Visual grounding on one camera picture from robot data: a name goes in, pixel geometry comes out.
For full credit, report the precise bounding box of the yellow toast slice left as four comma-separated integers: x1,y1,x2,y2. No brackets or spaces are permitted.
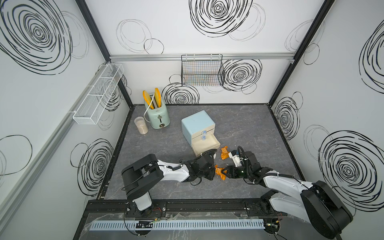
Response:
143,90,155,110

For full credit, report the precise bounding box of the black wire wall basket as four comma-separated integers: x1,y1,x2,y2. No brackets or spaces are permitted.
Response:
181,54,223,87

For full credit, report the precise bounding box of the clear plastic cup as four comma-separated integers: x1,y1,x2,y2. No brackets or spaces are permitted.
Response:
134,117,149,135

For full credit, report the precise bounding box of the mint green toaster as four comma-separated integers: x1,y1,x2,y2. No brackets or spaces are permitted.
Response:
147,103,170,130

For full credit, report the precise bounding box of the cream drawer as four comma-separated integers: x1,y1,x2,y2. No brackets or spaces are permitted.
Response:
192,137,221,157
191,128,215,139
191,134,216,144

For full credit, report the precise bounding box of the yellow toast slice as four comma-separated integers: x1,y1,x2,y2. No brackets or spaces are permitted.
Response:
155,88,162,108
143,90,155,110

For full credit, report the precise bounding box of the yellow toast slice right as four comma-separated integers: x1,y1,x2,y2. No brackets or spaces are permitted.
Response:
155,88,162,108

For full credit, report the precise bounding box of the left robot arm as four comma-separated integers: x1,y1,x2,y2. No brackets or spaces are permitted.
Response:
121,149,217,214

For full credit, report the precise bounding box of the orange cookie packet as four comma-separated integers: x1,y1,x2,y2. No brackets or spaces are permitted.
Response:
221,146,230,160
215,165,227,181

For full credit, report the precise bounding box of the white mesh wall shelf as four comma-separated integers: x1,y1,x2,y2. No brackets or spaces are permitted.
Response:
73,63,124,125

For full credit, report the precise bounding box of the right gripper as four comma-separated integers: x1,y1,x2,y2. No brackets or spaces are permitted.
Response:
220,165,252,179

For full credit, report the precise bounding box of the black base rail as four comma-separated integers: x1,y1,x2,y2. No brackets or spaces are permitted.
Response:
85,198,326,217

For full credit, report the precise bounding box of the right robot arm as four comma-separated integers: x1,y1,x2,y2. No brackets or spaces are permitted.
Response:
221,152,353,239

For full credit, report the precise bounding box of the slotted grey cable duct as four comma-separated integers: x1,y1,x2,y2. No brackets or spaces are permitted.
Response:
89,219,265,231

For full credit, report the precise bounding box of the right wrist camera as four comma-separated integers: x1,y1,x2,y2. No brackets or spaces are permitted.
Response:
229,152,242,167

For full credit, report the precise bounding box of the blue cream drawer cabinet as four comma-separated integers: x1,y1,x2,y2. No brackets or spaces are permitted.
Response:
182,110,216,145

